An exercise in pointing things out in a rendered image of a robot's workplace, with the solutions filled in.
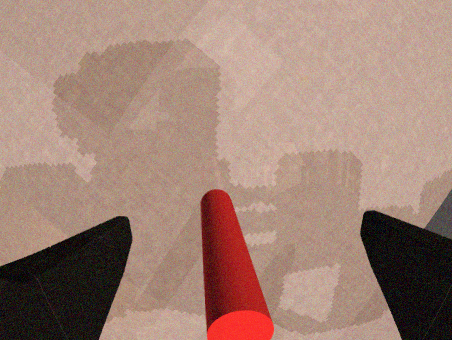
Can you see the red peg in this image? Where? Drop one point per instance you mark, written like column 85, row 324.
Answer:
column 235, row 305

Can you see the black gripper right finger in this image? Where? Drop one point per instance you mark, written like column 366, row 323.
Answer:
column 413, row 267

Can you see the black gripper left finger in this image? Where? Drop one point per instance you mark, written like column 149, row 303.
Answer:
column 65, row 291

